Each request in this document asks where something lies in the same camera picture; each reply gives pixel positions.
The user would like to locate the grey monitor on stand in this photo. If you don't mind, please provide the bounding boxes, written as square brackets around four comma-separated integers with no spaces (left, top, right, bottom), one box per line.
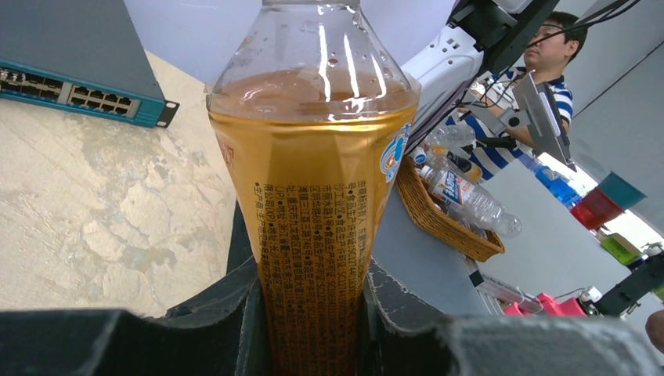
[464,72,576,171]

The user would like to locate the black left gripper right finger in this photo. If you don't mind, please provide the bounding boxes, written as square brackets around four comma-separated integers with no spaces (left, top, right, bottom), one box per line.
[359,262,663,375]

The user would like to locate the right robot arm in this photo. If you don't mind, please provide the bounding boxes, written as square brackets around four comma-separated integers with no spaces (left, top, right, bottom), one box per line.
[401,1,557,152]

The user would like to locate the red and teal bins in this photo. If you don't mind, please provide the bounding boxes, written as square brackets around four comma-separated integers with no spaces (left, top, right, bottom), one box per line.
[570,171,647,230]

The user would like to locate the aluminium frame rail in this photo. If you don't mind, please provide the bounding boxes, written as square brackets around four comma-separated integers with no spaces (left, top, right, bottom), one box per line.
[460,255,544,316]

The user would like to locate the dark blue network switch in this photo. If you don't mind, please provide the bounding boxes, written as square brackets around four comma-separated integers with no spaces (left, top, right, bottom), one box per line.
[1,0,179,128]

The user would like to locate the woven wicker basket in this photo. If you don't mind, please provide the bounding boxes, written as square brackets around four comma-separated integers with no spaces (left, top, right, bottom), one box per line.
[396,157,505,262]

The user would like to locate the clear labelled bottle in basket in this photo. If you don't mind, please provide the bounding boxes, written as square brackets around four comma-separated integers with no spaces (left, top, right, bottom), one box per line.
[408,148,522,238]

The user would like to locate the pink clamp on rail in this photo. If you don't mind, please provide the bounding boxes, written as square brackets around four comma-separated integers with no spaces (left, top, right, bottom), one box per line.
[503,293,588,317]

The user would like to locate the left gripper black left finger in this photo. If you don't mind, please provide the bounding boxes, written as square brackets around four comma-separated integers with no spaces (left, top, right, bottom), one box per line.
[0,256,271,376]

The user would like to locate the person in striped shirt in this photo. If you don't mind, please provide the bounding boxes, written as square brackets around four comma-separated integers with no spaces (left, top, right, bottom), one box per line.
[446,11,587,183]

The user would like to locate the tea bottle with yellow-red label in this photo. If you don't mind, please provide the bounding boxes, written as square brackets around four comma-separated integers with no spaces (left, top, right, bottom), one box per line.
[207,1,420,375]

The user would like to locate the brown drink bottle in basket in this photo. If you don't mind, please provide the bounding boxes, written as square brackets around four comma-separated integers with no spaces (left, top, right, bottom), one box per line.
[431,146,482,183]

